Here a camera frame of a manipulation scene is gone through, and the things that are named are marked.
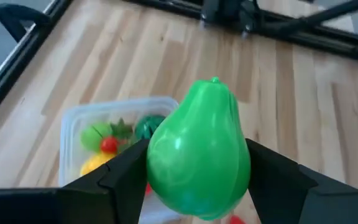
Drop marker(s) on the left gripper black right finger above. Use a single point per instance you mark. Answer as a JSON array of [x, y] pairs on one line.
[[291, 199]]

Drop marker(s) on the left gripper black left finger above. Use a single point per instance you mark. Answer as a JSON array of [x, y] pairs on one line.
[[104, 199]]

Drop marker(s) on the yellow toy bell pepper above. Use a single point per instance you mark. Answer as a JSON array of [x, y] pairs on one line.
[[95, 163]]

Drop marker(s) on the large red round toy fruit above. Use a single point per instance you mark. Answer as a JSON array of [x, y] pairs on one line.
[[148, 189]]

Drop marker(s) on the small red toy tomato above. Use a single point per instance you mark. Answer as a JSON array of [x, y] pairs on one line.
[[109, 144]]

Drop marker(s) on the red toy strawberry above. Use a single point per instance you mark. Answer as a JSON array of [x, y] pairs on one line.
[[237, 220]]

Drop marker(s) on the green toy apple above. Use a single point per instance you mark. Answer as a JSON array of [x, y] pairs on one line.
[[90, 137]]

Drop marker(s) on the clear plastic tupperware container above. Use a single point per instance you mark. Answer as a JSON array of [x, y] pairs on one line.
[[70, 140]]

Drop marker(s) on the green toy leaf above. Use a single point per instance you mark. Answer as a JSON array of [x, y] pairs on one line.
[[121, 129]]

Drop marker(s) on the striped green toy watermelon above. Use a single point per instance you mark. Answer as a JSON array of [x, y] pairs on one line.
[[148, 126]]

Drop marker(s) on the large green toy pear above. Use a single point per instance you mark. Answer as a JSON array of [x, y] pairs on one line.
[[197, 149]]

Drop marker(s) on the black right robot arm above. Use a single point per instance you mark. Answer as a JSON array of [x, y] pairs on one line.
[[225, 12]]

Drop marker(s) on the black chair armrest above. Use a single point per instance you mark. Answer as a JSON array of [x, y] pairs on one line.
[[14, 15]]

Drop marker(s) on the black aluminium frame rail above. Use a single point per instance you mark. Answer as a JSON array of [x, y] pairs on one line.
[[322, 40], [17, 68]]

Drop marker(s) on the black frame upright post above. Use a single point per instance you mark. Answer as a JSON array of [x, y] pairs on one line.
[[322, 15]]

